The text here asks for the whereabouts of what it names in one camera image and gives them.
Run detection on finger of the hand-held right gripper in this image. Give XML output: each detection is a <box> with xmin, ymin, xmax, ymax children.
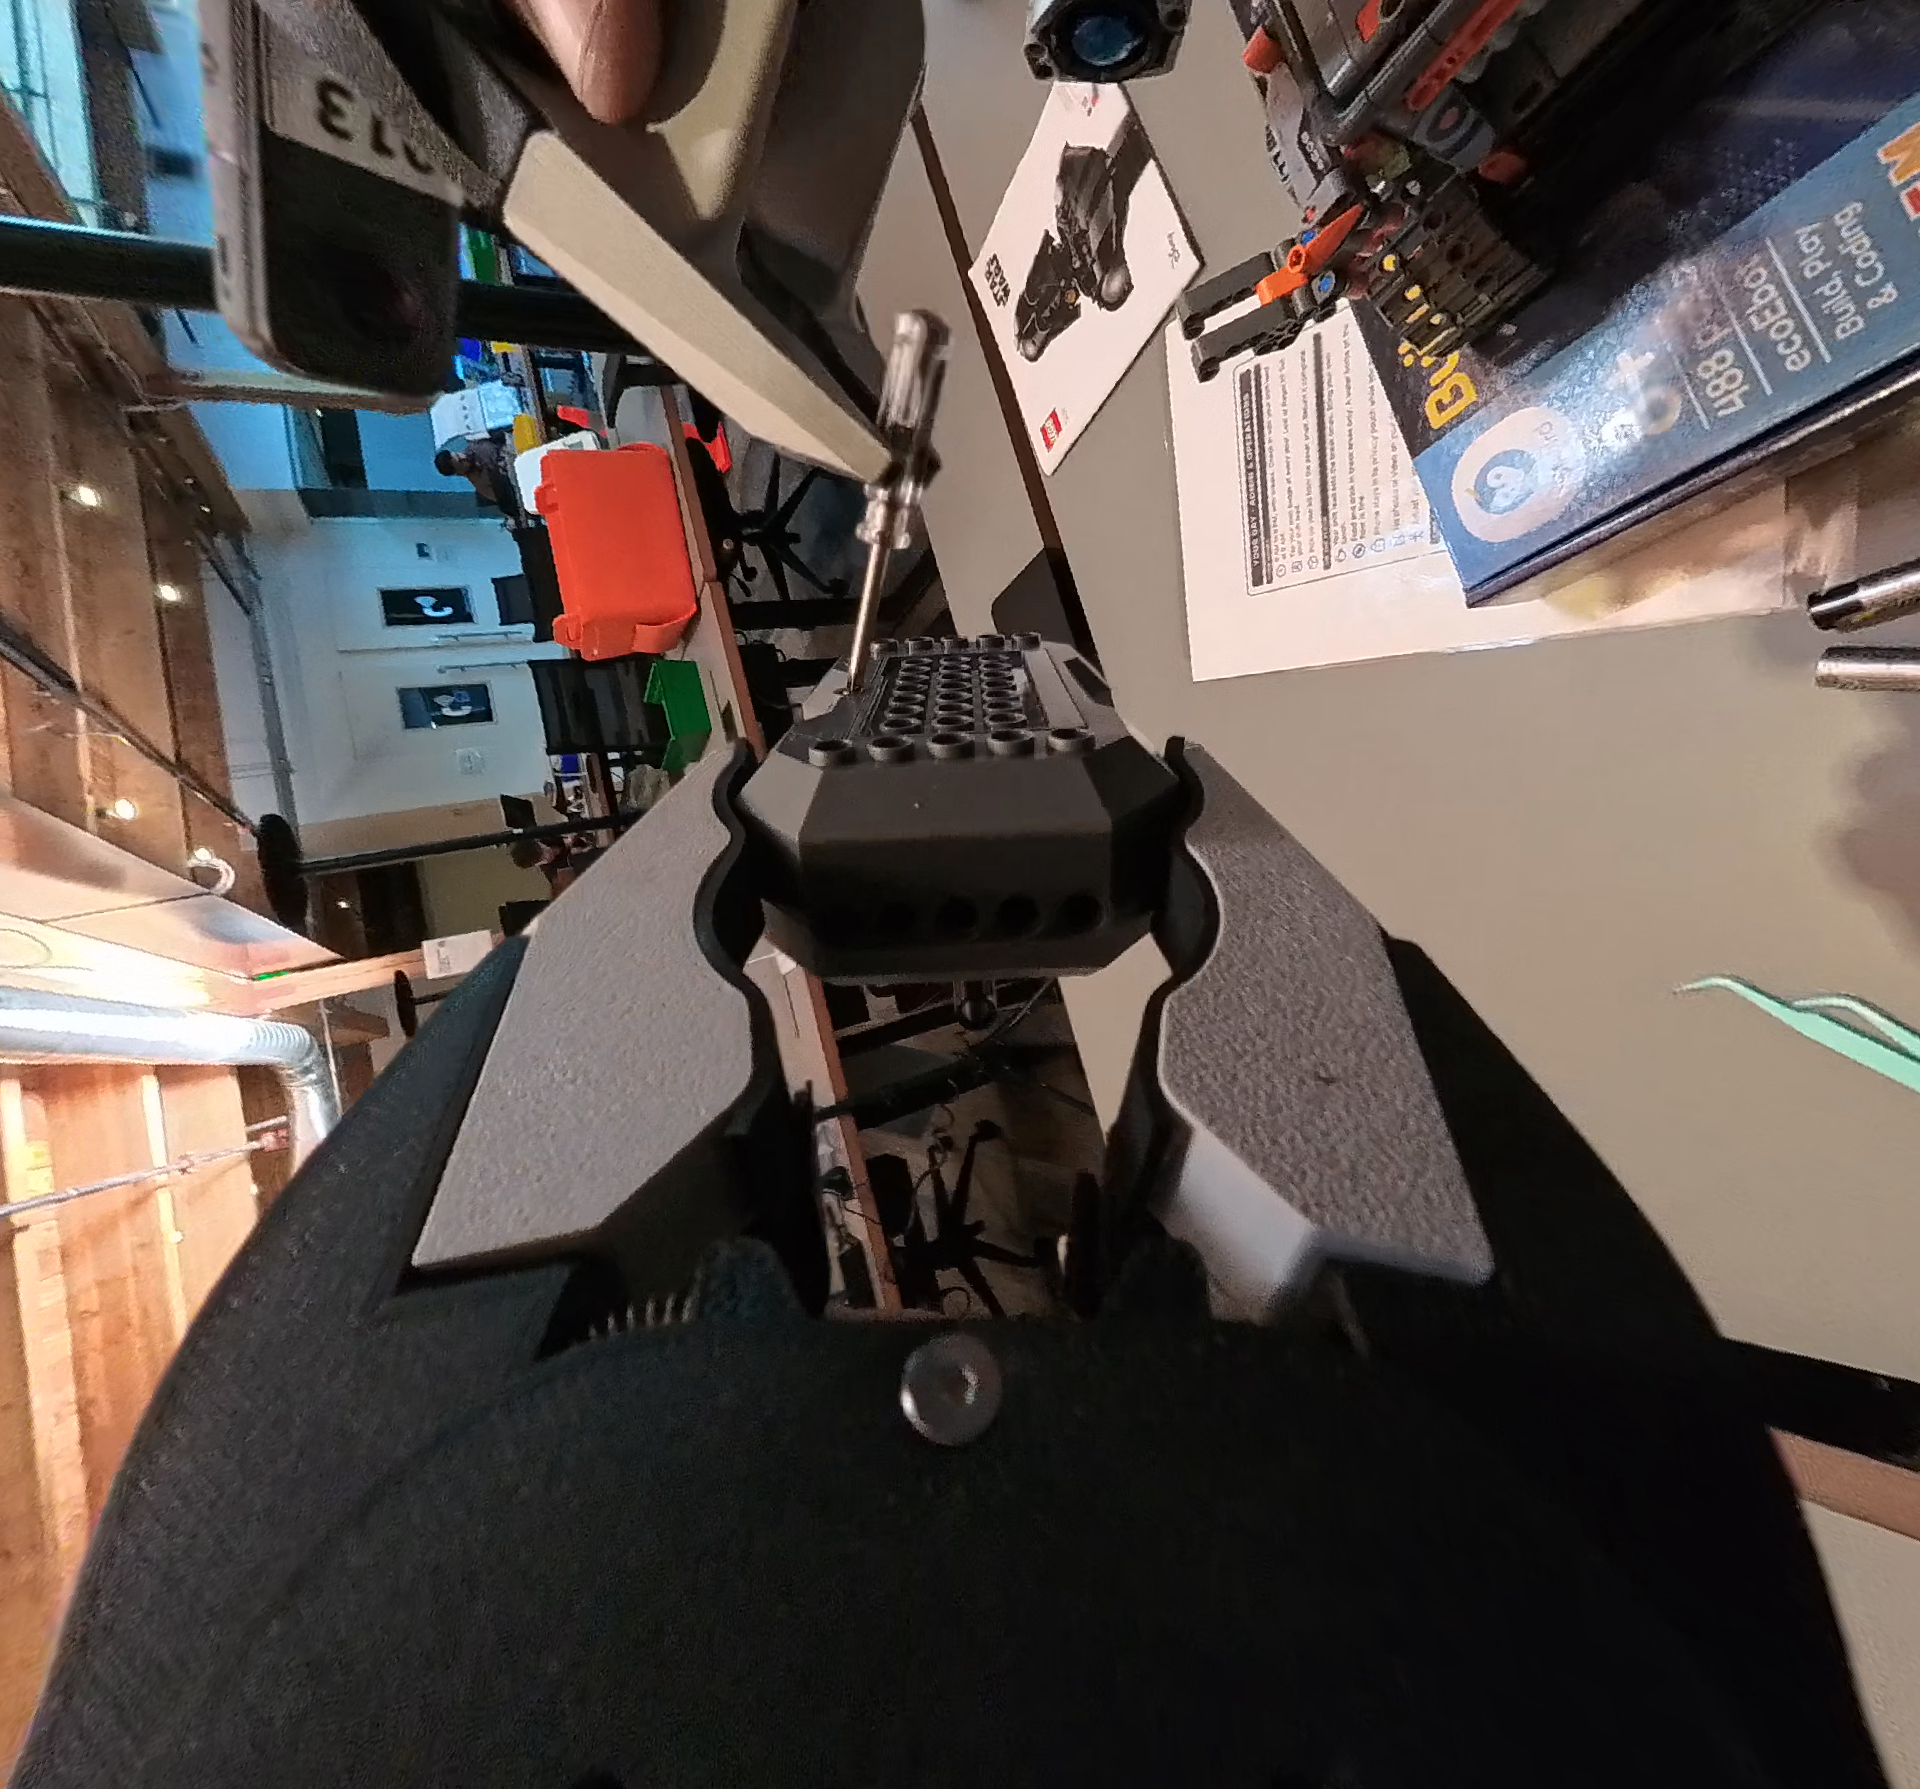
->
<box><xmin>496</xmin><ymin>0</ymin><xmax>932</xmax><ymax>489</ymax></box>

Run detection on teal tweezers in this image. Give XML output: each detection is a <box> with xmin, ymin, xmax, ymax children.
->
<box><xmin>1679</xmin><ymin>971</ymin><xmax>1920</xmax><ymax>1089</ymax></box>

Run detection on small clear-handled screwdriver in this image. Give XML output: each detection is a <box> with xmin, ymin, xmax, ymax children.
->
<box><xmin>839</xmin><ymin>311</ymin><xmax>955</xmax><ymax>685</ymax></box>

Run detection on blue robot kit box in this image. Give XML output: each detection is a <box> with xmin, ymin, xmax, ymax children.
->
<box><xmin>1351</xmin><ymin>0</ymin><xmax>1920</xmax><ymax>609</ymax></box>

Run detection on white instruction sheet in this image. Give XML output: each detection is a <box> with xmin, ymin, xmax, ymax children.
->
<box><xmin>1167</xmin><ymin>313</ymin><xmax>1810</xmax><ymax>685</ymax></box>

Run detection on black-and-white instruction booklet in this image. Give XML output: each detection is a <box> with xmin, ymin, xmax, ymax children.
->
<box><xmin>973</xmin><ymin>81</ymin><xmax>1205</xmax><ymax>444</ymax></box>

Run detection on silver battery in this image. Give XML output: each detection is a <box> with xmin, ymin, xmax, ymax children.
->
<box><xmin>1808</xmin><ymin>561</ymin><xmax>1920</xmax><ymax>630</ymax></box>

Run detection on tracked building-block toy robot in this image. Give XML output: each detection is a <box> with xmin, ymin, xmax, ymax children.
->
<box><xmin>1028</xmin><ymin>0</ymin><xmax>1920</xmax><ymax>384</ymax></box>

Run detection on orange storage bin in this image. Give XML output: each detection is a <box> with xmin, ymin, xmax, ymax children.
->
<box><xmin>533</xmin><ymin>439</ymin><xmax>700</xmax><ymax>663</ymax></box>

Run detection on grey toy battery box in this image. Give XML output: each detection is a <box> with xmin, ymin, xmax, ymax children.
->
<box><xmin>735</xmin><ymin>634</ymin><xmax>1199</xmax><ymax>979</ymax></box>

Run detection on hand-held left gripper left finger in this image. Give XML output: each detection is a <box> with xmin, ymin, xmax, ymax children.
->
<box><xmin>413</xmin><ymin>755</ymin><xmax>823</xmax><ymax>1285</ymax></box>

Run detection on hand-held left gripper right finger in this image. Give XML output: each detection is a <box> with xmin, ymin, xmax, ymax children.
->
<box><xmin>1154</xmin><ymin>740</ymin><xmax>1497</xmax><ymax>1316</ymax></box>

